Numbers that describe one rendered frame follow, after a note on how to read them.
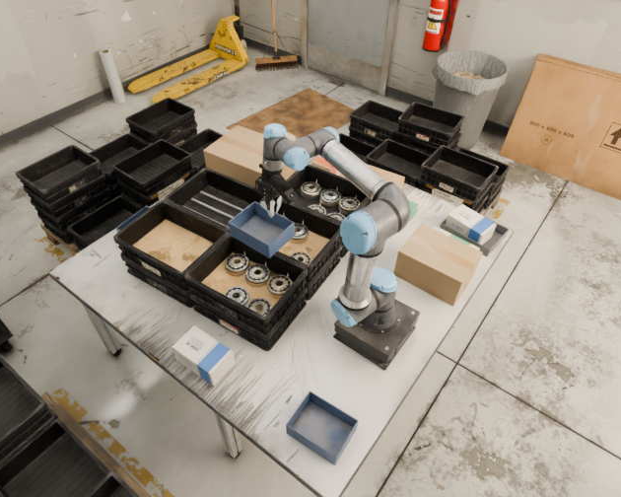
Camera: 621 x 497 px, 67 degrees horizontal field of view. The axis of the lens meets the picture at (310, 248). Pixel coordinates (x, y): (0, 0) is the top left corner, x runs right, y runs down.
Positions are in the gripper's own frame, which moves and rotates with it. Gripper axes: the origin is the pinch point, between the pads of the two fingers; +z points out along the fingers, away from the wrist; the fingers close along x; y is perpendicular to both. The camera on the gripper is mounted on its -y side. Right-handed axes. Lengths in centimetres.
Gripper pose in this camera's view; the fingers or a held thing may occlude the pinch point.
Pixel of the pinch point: (274, 214)
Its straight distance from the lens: 180.3
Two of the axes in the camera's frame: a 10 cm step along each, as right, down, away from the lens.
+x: -6.3, 4.4, -6.4
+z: -1.0, 7.7, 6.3
